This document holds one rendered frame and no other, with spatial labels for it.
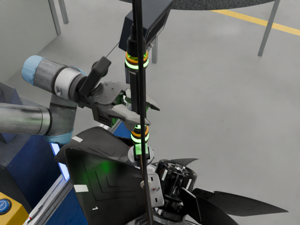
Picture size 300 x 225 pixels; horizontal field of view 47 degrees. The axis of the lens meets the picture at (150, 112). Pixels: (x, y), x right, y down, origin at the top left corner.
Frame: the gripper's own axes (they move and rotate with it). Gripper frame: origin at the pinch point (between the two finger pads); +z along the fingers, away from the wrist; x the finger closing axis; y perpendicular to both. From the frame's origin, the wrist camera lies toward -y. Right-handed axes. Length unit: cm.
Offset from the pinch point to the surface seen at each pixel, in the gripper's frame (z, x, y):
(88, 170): -7.8, 15.0, 9.2
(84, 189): -5.4, 19.8, 7.8
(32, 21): -182, -126, 118
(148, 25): -32, -59, 27
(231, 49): -26, -210, 149
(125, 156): -10.2, -3.3, 30.6
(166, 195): 7.4, 4.1, 27.2
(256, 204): 30.4, -10.5, 37.0
